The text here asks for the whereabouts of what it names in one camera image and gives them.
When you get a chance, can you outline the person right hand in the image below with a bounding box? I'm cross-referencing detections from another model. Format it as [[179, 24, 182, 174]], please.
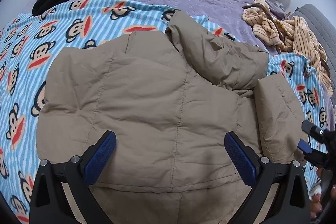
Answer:
[[308, 168, 336, 219]]

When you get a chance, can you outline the yellow striped garment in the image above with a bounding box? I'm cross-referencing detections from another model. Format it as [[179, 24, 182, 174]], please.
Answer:
[[242, 0, 334, 96]]

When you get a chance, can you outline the tan puffer jacket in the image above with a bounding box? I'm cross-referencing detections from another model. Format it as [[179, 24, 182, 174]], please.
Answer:
[[37, 11, 306, 223]]

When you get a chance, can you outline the blue striped monkey blanket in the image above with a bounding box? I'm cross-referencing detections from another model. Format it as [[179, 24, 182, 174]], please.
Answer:
[[1, 6, 333, 223]]

